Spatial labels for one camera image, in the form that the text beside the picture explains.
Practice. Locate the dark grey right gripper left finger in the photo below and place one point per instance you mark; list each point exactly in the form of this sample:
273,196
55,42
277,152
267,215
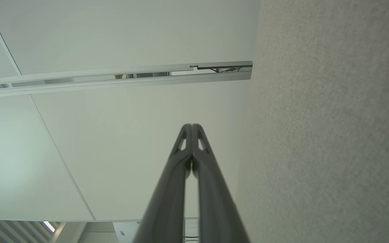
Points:
167,202

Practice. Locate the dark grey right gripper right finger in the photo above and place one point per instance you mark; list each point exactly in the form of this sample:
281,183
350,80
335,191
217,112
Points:
214,209

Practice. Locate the white ceiling light strip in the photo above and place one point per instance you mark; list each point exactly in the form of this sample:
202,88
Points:
49,226

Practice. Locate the grey partition frame with gap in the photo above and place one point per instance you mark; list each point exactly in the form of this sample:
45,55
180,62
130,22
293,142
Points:
113,84

